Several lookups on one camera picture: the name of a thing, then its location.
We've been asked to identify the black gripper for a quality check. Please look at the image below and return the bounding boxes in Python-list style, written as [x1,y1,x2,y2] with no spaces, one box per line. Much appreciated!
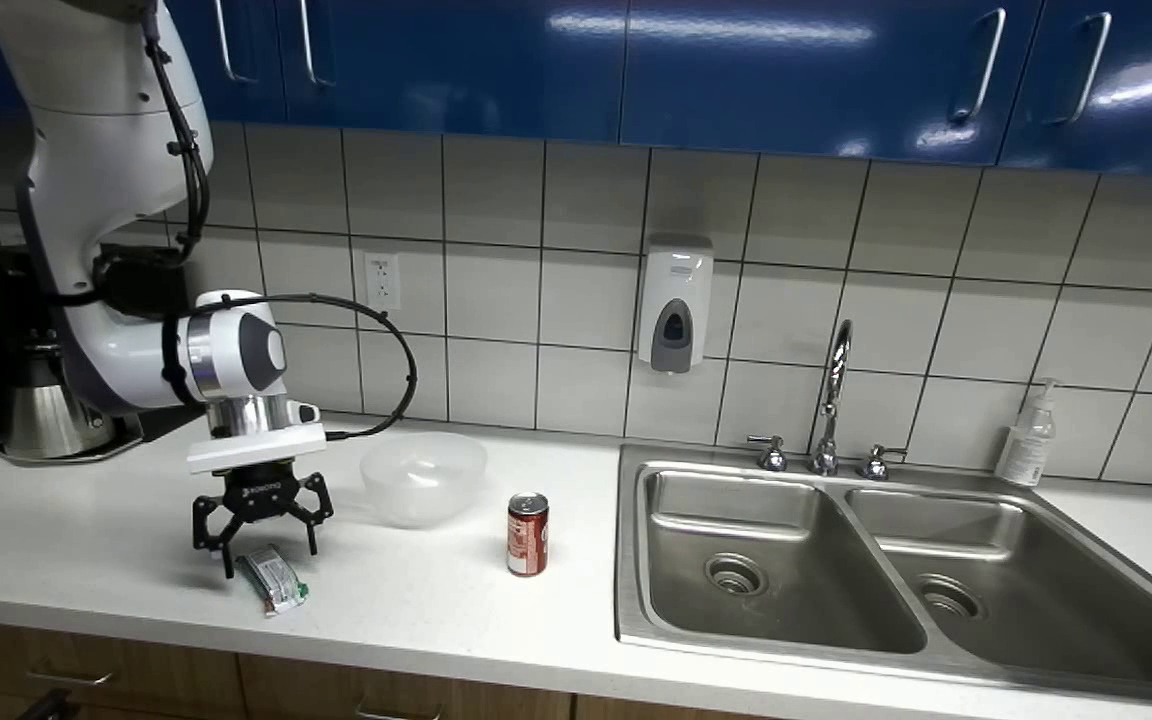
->
[188,455,340,579]

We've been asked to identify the chrome faucet knob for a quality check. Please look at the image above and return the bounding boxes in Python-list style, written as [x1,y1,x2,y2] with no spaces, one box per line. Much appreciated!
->
[745,434,793,473]
[858,439,909,484]

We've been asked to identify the white wall power outlet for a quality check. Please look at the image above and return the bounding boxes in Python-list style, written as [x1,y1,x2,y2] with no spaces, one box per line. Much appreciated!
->
[359,252,409,315]

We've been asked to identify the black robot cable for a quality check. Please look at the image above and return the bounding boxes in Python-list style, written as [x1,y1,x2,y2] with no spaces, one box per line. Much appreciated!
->
[141,25,418,439]

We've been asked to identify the metal drawer handle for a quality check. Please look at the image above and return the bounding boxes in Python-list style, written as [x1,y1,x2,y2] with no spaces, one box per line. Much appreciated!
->
[19,663,120,698]

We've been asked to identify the chrome gooseneck faucet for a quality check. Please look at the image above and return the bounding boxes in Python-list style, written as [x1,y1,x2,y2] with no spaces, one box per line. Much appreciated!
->
[806,315,857,476]

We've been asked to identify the clear soap bottle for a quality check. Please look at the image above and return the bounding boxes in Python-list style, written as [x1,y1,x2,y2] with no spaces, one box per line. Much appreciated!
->
[992,378,1059,490]

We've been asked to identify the white wall soap dispenser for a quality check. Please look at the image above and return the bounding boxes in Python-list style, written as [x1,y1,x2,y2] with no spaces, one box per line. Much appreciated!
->
[630,236,714,378]

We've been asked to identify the stainless steel double sink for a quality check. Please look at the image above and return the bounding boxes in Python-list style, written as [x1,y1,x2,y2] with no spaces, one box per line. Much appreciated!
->
[613,443,1152,698]

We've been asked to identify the green snack packet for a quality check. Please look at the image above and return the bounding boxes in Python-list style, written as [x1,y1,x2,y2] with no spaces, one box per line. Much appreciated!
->
[230,545,310,618]

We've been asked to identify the translucent plastic bowl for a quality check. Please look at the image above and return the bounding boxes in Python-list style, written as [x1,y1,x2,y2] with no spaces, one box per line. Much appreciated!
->
[354,430,491,533]

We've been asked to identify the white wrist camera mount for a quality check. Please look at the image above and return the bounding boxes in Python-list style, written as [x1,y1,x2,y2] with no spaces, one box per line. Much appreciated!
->
[185,420,326,476]

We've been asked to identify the stainless steel coffee carafe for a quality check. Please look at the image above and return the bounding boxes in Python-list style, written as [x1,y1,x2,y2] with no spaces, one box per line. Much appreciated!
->
[0,335,149,467]

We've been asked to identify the blue wall cabinets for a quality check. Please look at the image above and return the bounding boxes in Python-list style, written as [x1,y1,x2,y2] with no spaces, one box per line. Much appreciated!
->
[0,0,1152,183]

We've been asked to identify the red soda can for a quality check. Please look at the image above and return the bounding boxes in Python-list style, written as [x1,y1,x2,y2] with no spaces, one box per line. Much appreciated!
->
[503,490,555,579]

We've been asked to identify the metal cabinet door handle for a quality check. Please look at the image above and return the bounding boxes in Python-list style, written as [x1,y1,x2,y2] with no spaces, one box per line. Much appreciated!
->
[1063,7,1120,131]
[290,0,326,92]
[209,0,238,88]
[951,4,1011,131]

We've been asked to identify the wooden base cabinets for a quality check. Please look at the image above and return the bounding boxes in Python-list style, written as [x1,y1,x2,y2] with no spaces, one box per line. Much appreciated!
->
[0,612,768,720]

